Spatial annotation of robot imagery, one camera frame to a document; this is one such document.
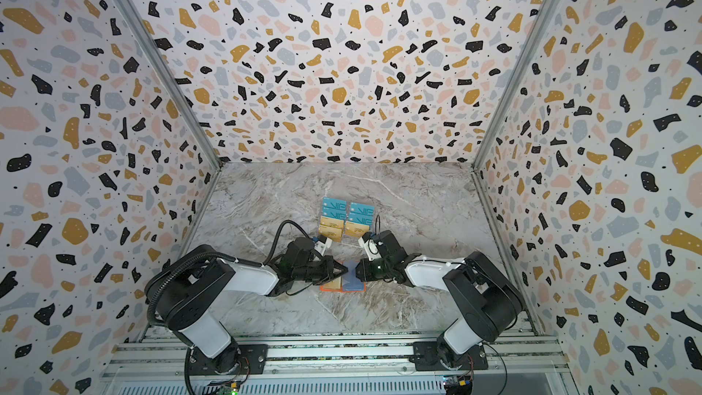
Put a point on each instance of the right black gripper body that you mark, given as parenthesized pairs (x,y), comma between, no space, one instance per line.
(370,269)

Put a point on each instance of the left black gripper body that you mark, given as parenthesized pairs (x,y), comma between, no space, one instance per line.
(320,272)

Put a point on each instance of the orange card holder wallet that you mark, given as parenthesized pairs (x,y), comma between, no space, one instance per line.
(347,283)

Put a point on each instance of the gold card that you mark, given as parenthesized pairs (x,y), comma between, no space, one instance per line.
(355,230)
(335,234)
(332,223)

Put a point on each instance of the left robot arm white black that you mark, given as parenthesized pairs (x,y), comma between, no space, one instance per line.
(179,298)

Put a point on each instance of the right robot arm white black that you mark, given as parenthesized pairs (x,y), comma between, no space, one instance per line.
(489,304)

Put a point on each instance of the teal card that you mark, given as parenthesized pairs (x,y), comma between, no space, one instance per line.
(362,209)
(334,205)
(360,219)
(332,213)

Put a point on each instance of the teal card back left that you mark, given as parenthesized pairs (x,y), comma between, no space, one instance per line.
(334,205)

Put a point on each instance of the teal card back right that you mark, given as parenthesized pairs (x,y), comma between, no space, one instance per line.
(362,209)

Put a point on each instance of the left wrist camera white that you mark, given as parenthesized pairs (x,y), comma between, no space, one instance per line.
(322,244)

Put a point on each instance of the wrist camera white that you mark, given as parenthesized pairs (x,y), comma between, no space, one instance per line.
(370,248)
(322,244)

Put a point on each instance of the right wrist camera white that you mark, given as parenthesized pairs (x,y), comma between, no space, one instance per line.
(370,248)

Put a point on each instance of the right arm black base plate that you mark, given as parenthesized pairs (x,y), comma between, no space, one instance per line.
(430,356)

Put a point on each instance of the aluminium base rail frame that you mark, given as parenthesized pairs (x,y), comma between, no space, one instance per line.
(343,364)

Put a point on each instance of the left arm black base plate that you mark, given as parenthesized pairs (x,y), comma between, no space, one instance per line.
(247,356)

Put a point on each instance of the left aluminium corner post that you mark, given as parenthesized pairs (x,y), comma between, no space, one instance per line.
(147,44)

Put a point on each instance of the aluminium corner post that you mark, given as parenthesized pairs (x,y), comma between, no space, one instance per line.
(147,44)
(527,54)

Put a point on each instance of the right aluminium corner post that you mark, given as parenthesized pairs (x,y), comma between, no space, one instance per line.
(527,54)

